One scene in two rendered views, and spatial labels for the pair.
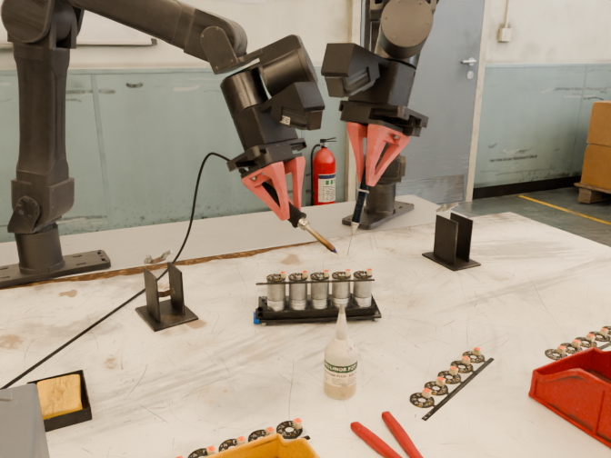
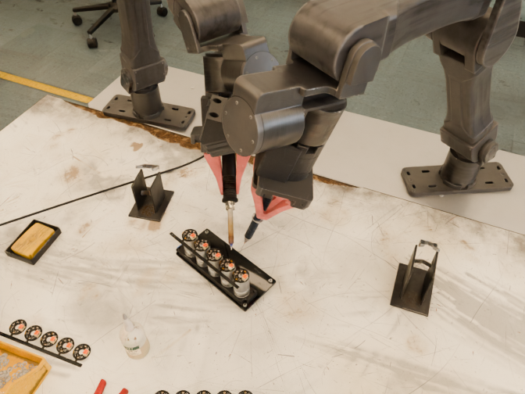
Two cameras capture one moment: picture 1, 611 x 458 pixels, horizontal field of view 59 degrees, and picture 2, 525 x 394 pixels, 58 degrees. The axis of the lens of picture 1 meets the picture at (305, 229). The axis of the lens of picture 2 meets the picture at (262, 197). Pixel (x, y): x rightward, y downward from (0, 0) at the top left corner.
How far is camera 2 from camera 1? 0.64 m
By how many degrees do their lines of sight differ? 48
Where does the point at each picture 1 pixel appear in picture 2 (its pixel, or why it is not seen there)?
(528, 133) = not seen: outside the picture
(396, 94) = (269, 169)
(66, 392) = (36, 240)
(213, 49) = (184, 31)
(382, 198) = (453, 170)
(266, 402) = (100, 322)
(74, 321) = (110, 176)
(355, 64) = (212, 135)
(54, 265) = (148, 116)
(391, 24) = (228, 122)
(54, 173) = (138, 59)
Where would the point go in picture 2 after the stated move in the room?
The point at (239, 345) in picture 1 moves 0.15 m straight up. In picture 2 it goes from (148, 264) to (129, 202)
